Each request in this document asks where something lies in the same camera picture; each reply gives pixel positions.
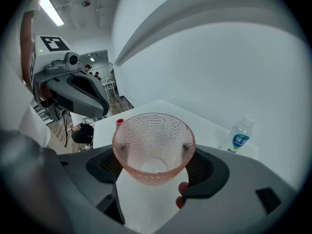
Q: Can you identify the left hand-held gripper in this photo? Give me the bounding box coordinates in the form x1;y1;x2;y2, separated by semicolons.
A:
28;35;110;122

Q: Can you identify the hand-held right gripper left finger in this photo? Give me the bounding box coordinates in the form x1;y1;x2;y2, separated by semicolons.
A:
42;147;133;234

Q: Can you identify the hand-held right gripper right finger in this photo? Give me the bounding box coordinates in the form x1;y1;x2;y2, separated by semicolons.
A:
151;144;301;234

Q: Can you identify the pink dimpled glass cup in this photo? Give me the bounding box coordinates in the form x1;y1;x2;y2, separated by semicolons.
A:
112;112;196;187

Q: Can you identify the person's left forearm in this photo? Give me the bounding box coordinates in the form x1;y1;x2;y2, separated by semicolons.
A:
20;10;37;87

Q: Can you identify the small clear white-capped bottle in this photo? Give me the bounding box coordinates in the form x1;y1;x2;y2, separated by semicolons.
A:
218;114;256;155

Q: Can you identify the person's left hand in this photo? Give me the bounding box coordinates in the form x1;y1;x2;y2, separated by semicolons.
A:
38;82;56;107

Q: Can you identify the person's right hand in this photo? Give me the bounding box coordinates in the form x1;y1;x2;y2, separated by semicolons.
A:
175;181;191;210

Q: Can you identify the white desk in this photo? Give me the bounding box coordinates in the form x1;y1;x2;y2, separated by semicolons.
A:
101;80;118;100

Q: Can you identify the person's beige shirt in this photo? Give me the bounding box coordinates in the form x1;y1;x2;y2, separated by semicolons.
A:
0;0;52;149

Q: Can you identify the white square table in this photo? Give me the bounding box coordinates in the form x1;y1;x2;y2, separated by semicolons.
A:
93;99;259;230

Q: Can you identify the long ceiling light strip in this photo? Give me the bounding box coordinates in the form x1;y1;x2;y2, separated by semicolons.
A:
39;0;65;27

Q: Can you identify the white floor cable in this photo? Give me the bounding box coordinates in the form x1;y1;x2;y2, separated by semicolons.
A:
109;100;133;110

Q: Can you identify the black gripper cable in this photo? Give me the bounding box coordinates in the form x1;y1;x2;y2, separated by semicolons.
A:
62;113;71;149

